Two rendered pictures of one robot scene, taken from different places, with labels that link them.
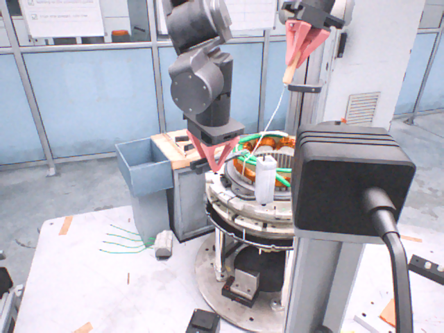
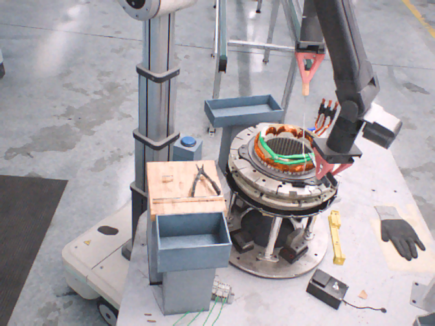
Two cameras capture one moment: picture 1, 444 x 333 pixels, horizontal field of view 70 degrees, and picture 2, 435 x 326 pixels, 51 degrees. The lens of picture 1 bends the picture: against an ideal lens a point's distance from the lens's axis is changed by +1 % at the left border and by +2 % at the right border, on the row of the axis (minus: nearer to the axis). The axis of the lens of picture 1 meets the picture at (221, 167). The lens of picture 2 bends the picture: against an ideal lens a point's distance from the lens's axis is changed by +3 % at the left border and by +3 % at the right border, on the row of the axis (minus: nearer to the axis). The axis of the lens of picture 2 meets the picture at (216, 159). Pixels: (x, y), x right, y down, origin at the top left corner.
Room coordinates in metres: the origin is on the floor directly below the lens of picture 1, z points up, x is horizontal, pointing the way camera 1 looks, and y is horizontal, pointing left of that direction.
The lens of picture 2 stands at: (0.58, 0.92, 1.86)
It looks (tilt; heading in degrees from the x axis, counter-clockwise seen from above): 39 degrees down; 283
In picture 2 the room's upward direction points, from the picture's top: 8 degrees clockwise
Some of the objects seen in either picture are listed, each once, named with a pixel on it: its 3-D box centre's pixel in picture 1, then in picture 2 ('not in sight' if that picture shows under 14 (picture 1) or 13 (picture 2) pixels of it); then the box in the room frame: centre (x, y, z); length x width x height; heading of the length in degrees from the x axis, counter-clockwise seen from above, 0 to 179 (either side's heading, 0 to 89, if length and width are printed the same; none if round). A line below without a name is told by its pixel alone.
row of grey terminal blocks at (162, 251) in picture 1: (164, 243); (217, 289); (0.70, 0.17, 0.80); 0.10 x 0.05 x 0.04; 1
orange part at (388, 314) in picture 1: (396, 314); not in sight; (0.47, -0.40, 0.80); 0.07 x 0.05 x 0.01; 132
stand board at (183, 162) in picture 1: (193, 144); (184, 188); (0.85, 0.08, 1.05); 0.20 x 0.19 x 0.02; 118
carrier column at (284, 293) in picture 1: (288, 272); (315, 209); (0.50, -0.15, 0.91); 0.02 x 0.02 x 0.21
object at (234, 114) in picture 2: not in sight; (238, 138); (0.81, -0.38, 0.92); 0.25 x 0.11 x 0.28; 37
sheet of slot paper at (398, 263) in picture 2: not in sight; (402, 234); (0.20, -0.29, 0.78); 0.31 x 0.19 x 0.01; 107
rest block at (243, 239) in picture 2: (226, 242); (243, 239); (0.68, -0.01, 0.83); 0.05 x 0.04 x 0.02; 137
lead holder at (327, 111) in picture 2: not in sight; (327, 110); (0.55, -0.23, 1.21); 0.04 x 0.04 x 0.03; 19
